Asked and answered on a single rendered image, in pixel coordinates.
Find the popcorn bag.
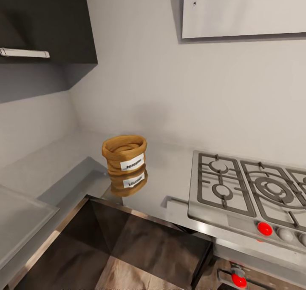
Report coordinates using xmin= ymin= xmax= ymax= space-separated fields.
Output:
xmin=102 ymin=135 xmax=147 ymax=176

